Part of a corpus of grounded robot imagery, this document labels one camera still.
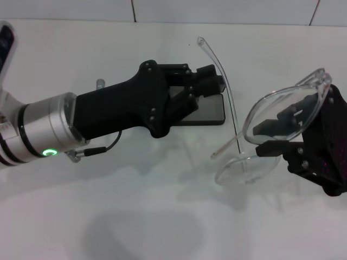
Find left arm cable with connector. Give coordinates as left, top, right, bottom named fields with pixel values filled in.
left=66, top=131, right=122, bottom=164

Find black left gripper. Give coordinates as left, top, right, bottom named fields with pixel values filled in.
left=73, top=60, right=197, bottom=140

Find black glasses case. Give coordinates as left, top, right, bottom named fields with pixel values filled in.
left=177, top=76, right=227, bottom=126

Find clear white glasses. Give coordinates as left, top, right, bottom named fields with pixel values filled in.
left=196, top=36, right=333, bottom=186

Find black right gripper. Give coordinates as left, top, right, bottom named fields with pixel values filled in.
left=252, top=84, right=347, bottom=197

